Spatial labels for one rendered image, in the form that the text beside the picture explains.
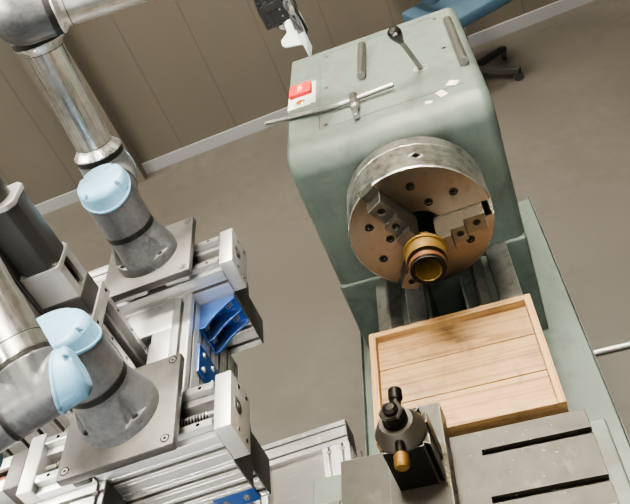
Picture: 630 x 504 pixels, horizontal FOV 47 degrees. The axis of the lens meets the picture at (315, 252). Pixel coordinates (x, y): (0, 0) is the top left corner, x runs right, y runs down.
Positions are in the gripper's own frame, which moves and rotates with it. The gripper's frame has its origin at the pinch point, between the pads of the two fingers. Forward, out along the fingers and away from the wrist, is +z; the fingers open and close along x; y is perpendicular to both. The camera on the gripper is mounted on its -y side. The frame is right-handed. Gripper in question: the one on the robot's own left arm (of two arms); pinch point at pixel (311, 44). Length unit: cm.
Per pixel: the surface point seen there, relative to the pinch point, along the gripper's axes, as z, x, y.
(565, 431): 47, 89, -16
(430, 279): 37, 52, -5
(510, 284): 57, 40, -19
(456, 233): 34, 44, -13
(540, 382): 55, 71, -16
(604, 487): 47, 101, -18
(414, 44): 17.7, -16.3, -22.6
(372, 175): 19.3, 34.3, -2.1
